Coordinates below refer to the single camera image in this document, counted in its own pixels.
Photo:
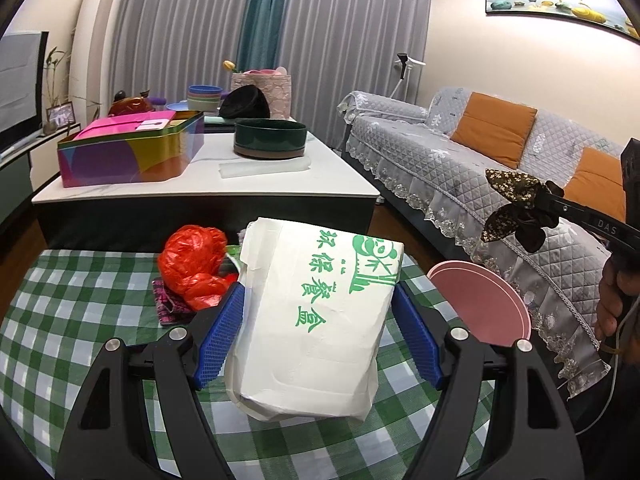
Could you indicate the pink lace basket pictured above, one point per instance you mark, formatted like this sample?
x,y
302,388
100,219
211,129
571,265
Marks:
x,y
277,92

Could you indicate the grey curtain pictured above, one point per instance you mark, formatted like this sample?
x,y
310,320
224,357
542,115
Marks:
x,y
350,35

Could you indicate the framed wall picture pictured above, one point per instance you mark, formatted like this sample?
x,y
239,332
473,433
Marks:
x,y
550,2

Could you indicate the white tower air conditioner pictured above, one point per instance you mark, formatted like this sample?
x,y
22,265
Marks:
x,y
102,50

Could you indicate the television cabinet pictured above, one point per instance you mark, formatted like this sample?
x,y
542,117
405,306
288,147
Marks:
x,y
15,180

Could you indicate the brown teapot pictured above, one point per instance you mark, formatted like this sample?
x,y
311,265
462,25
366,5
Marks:
x,y
131,106

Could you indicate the white paper bag green print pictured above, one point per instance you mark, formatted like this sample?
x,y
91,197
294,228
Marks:
x,y
310,320

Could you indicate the orange cushion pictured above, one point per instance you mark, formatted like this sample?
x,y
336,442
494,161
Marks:
x,y
492,127
597,185

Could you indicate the purple plaid cloth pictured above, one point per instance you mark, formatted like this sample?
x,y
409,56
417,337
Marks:
x,y
165,305

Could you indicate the white top coffee table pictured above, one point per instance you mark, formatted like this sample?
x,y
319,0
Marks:
x,y
280,190

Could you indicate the grey quilted sofa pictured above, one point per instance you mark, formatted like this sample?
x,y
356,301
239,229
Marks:
x,y
450,160

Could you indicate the photo frame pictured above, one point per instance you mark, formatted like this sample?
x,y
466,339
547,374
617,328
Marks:
x,y
61,114

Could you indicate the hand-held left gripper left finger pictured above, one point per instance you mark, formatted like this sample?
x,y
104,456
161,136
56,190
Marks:
x,y
227,332

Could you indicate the stack of pastel bowls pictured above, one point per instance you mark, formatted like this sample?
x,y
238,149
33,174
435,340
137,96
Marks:
x,y
205,97

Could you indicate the colourful tin box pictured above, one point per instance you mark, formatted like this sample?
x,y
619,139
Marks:
x,y
125,155

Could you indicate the pink round bin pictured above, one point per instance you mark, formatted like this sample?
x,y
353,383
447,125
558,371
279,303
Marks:
x,y
480,300

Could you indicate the person's right hand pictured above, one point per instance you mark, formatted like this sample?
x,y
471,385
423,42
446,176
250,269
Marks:
x,y
607,305

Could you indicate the blue plate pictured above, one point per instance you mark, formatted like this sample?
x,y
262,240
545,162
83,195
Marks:
x,y
176,107

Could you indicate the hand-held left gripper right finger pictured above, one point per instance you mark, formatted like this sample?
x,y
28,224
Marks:
x,y
417,342

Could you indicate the bamboo plant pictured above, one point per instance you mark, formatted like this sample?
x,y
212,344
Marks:
x,y
52,75

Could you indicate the black hat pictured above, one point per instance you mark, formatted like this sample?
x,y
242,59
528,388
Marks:
x,y
245,102

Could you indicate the red plastic bag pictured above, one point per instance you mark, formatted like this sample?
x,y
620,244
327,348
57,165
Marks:
x,y
192,260

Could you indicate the dark floral fabric scrunchie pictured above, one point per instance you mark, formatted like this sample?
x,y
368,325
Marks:
x,y
515,185

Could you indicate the dark green round container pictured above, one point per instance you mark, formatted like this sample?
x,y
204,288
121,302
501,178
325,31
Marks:
x,y
270,140

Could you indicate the flat screen television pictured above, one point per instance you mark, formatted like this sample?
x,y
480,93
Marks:
x,y
17,85

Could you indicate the green white checked cloth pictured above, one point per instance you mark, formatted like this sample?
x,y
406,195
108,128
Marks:
x,y
75,320

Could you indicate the teal curtain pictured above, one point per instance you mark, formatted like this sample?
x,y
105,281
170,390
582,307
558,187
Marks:
x,y
265,15

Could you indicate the yellow flower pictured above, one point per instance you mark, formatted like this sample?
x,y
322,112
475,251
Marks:
x,y
229,65

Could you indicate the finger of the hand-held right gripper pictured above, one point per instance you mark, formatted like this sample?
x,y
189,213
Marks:
x,y
590,217

